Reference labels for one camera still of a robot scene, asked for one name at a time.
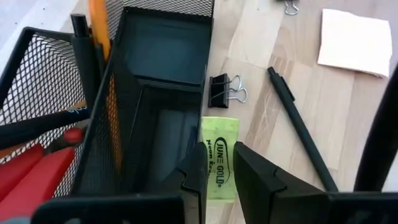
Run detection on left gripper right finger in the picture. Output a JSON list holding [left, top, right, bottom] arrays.
[[233, 141, 398, 224]]

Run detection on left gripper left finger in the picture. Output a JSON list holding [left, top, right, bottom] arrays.
[[30, 142, 208, 224]]

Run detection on yellow eraser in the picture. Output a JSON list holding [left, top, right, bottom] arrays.
[[200, 116, 240, 203]]

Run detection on orange pencil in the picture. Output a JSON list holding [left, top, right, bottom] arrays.
[[106, 76, 123, 170], [88, 0, 112, 62]]

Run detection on black binder clip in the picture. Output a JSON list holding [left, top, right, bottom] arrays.
[[275, 0, 300, 16], [207, 73, 249, 110]]

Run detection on black mesh desk organizer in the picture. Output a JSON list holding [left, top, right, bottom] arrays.
[[0, 0, 215, 200]]

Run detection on red-handled scissors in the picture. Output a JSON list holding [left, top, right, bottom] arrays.
[[0, 126, 85, 220]]

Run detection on pink sticky note pad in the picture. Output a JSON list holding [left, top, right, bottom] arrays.
[[317, 8, 394, 79]]

